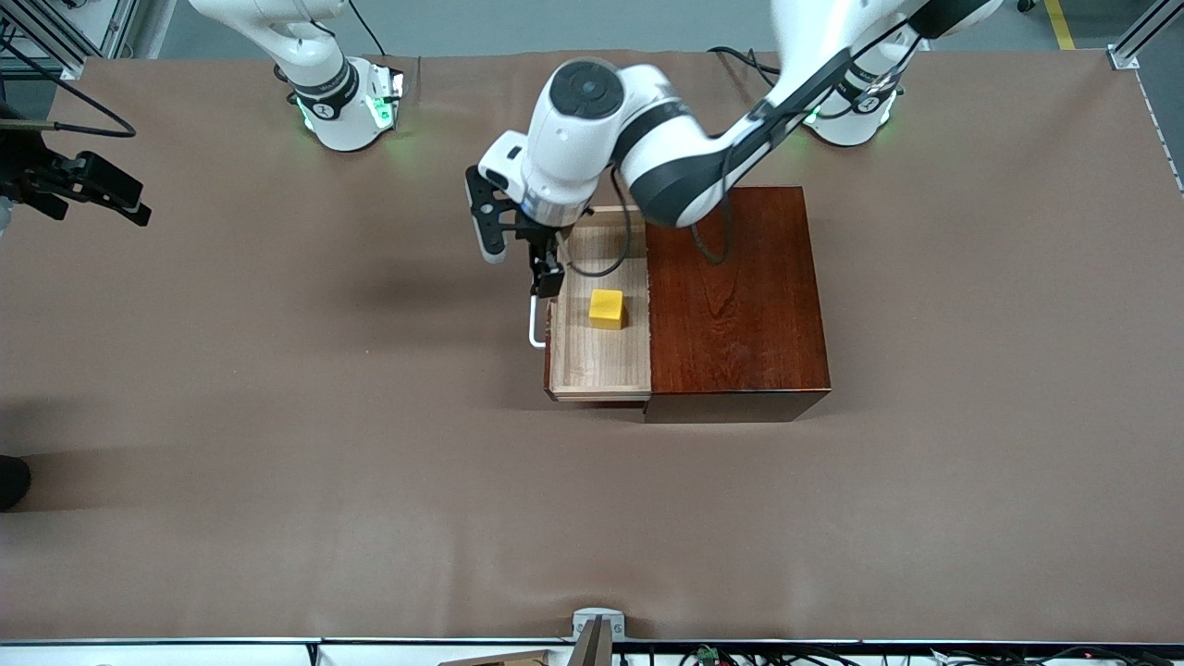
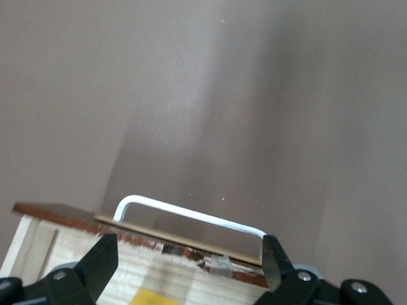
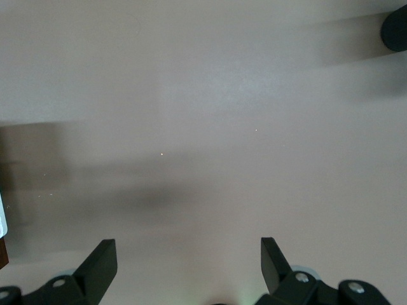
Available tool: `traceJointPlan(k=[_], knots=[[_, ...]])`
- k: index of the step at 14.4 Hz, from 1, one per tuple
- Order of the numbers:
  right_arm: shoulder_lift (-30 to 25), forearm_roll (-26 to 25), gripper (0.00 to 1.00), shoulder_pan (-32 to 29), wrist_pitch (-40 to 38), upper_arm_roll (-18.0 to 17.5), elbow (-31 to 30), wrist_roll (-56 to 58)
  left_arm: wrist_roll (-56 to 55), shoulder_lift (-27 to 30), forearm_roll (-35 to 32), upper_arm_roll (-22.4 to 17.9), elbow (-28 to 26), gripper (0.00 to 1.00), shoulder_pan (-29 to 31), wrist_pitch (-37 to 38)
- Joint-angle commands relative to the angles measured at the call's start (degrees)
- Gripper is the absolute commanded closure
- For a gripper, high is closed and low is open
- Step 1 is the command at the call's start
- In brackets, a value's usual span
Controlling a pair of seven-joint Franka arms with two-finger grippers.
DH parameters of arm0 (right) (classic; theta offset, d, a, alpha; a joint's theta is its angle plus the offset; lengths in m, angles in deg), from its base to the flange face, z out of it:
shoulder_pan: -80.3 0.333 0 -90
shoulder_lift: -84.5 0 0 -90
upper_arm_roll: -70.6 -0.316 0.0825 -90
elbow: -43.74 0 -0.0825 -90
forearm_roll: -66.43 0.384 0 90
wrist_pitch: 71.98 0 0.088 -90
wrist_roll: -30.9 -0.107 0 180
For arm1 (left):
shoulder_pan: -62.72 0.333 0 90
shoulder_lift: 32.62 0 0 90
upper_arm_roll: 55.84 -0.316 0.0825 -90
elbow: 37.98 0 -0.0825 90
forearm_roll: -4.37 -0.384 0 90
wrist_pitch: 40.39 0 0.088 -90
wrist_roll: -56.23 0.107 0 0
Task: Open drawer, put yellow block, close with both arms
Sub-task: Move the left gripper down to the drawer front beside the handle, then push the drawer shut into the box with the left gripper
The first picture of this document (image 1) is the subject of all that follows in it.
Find yellow block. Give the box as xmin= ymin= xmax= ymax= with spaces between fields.
xmin=589 ymin=289 xmax=627 ymax=331

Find dark brown wooden cabinet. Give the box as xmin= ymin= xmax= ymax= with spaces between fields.
xmin=643 ymin=186 xmax=832 ymax=425

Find brown table cover sheet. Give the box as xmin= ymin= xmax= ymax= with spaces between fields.
xmin=0 ymin=48 xmax=1184 ymax=644

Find black rounded object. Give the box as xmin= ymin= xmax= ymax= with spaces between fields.
xmin=0 ymin=455 xmax=32 ymax=512

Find brown cardboard piece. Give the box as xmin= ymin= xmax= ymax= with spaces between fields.
xmin=435 ymin=649 xmax=558 ymax=666

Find single aluminium profile bar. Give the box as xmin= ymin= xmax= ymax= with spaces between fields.
xmin=1107 ymin=0 xmax=1184 ymax=71

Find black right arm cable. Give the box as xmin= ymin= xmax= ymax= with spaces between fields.
xmin=0 ymin=41 xmax=138 ymax=141

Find aluminium frame with braces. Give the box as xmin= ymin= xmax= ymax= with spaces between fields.
xmin=0 ymin=0 xmax=142 ymax=80

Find thin black floor cable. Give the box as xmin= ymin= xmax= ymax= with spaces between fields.
xmin=347 ymin=0 xmax=389 ymax=58

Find black base power cables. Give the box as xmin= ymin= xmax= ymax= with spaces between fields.
xmin=708 ymin=44 xmax=787 ymax=93

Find grey metal clamp bracket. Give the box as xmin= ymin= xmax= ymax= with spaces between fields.
xmin=569 ymin=607 xmax=627 ymax=666

